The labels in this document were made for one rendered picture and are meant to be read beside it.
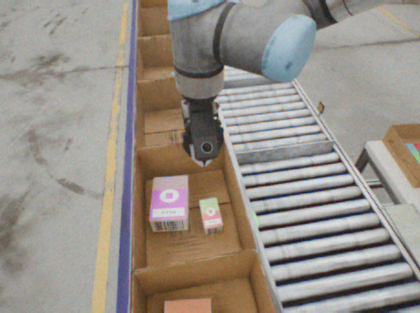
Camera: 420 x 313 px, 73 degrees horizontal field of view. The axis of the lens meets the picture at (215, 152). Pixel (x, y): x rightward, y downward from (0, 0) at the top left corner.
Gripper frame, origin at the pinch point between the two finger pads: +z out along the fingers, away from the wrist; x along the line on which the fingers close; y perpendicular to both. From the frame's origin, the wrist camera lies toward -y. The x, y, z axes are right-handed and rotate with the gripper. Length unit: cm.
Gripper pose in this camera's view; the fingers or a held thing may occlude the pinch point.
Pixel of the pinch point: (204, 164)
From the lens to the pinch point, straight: 67.2
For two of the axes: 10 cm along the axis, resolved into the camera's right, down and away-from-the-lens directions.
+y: -2.0, -7.1, 6.7
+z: -0.1, 6.8, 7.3
